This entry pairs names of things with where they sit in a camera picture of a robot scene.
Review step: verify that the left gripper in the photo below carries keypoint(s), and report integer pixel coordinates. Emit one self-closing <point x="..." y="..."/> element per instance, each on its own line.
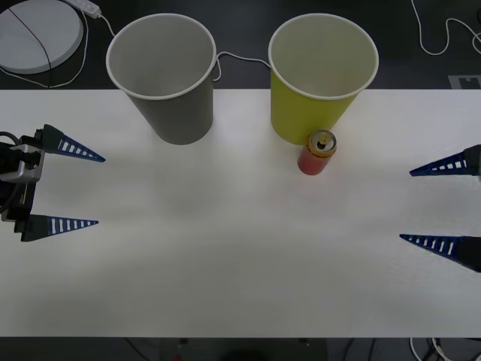
<point x="10" y="197"/>

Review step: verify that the grey floor marker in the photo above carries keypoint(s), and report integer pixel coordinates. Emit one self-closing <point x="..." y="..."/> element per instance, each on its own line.
<point x="466" y="81"/>

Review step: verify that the white power strip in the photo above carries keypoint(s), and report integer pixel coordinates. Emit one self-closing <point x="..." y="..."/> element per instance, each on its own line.
<point x="85" y="6"/>

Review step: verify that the white round plate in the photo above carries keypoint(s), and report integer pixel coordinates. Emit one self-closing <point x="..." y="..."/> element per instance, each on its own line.
<point x="34" y="41"/>

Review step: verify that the red and orange drink can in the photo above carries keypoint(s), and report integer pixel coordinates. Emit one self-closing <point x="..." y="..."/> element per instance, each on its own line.
<point x="313" y="161"/>

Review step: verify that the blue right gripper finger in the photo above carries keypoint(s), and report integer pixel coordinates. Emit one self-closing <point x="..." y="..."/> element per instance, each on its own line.
<point x="460" y="163"/>
<point x="462" y="250"/>

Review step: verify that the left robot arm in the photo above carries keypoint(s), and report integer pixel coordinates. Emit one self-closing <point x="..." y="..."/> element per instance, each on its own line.
<point x="23" y="170"/>

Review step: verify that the yellow-green plastic bin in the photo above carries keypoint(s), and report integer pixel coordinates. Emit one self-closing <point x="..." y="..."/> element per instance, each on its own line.
<point x="300" y="113"/>

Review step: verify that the grey plastic bin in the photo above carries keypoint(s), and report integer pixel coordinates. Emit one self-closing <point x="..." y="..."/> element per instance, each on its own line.
<point x="176" y="113"/>

